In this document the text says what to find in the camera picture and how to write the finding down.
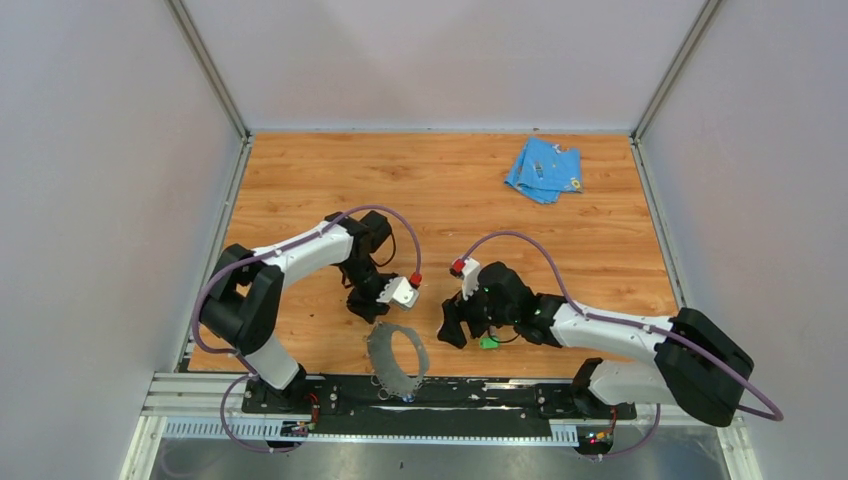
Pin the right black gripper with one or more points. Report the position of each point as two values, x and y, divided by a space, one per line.
455 310

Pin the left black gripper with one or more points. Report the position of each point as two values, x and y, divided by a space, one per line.
367 306

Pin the key with green tag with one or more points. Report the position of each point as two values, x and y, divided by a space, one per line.
489 340

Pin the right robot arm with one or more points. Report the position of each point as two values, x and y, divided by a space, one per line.
684 360

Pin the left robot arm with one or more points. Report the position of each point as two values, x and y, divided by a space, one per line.
240 302

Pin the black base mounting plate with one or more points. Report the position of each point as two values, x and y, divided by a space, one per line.
444 407

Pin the folded blue cloth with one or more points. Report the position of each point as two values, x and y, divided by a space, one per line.
544 170

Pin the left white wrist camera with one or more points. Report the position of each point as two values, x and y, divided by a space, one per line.
400 292

